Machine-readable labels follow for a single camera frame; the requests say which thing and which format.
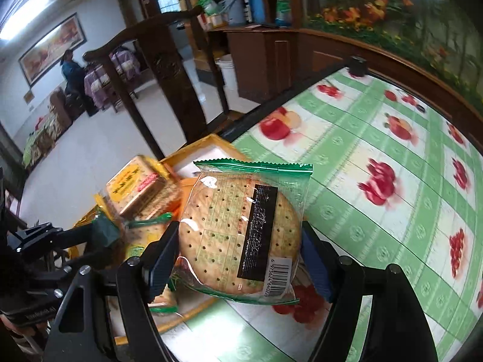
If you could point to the green round cracker packet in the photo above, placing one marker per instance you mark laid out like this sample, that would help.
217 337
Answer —
234 233
145 233

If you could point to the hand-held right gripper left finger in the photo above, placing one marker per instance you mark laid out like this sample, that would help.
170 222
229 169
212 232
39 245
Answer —
162 267

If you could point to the small black pot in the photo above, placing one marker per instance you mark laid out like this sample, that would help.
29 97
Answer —
356 66

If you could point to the dark wooden cabinet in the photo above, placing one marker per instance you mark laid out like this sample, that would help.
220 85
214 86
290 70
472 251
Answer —
260 60

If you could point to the white bucket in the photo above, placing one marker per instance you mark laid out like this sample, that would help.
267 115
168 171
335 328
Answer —
226 69

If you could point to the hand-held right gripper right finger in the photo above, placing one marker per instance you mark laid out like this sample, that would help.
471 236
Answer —
317 267

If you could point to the brown sofa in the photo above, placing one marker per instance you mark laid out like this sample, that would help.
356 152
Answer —
60 105

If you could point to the green fruit-print tablecloth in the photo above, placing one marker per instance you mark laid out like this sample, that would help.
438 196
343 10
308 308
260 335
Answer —
377 128

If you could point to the grey kettle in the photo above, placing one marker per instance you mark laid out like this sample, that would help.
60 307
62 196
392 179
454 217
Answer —
234 5

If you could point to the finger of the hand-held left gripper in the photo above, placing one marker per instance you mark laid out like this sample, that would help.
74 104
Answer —
75 234
49 277

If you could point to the ceiling light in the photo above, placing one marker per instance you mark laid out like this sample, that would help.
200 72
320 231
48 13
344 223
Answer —
26 5

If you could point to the dark wooden chair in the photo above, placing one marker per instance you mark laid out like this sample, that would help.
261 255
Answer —
169 79

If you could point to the green bag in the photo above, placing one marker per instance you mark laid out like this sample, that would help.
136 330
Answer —
208 5

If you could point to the framed wall painting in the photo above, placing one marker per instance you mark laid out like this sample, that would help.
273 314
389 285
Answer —
53 51

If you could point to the yellow rectangular cracker packet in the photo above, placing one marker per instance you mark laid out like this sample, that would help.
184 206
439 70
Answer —
139 188

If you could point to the purple cloth covered table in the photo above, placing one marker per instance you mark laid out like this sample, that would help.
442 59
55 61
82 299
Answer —
105 75

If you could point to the blue thermos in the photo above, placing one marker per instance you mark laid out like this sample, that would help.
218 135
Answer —
257 3

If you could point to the yellow-taped white box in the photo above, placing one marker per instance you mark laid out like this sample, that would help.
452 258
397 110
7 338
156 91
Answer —
205 144

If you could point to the black thermos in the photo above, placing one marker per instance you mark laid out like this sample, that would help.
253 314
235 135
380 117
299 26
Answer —
247 7

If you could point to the orange and white cartons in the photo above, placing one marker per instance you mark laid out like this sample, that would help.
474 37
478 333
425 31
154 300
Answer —
215 20

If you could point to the floral blanket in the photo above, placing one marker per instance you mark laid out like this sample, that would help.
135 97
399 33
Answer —
41 139

